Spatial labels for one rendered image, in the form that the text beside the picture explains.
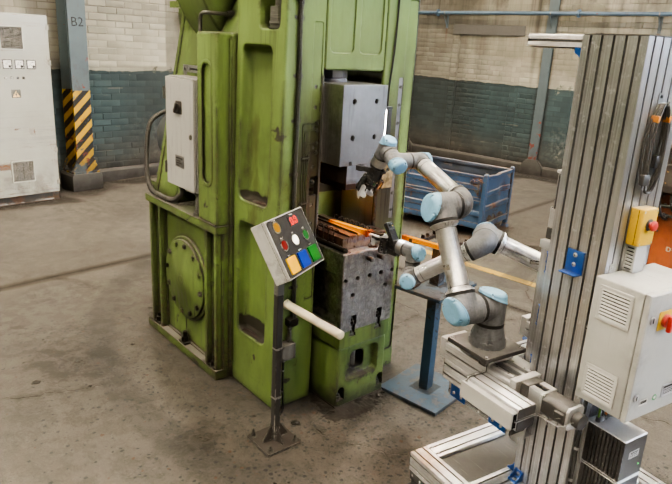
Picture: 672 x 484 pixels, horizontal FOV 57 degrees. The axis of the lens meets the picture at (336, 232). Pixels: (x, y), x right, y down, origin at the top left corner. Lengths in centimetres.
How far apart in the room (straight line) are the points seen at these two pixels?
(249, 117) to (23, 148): 484
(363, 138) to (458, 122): 871
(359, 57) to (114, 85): 603
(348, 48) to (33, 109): 521
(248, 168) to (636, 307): 205
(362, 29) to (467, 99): 850
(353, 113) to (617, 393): 171
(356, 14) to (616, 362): 201
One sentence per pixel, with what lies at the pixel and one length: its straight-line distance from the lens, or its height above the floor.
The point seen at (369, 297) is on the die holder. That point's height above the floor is 63.
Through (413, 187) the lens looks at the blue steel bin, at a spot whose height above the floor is 42.
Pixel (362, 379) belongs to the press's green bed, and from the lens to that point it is 364.
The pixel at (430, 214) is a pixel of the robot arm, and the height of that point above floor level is 132.
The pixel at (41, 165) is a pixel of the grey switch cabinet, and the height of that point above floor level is 43.
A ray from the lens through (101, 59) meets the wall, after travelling 889.
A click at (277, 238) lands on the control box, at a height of 112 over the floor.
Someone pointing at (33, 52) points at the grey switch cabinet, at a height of 170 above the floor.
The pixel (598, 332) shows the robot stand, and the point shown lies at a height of 103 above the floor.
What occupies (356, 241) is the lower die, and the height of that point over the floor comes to 95.
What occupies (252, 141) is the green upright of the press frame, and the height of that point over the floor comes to 143.
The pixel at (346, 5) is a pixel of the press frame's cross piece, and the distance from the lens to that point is 324.
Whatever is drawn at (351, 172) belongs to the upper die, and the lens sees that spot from 316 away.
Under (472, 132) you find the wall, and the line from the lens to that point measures 1169.
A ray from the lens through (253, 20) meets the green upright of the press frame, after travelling 324.
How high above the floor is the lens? 194
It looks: 17 degrees down
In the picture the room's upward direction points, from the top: 3 degrees clockwise
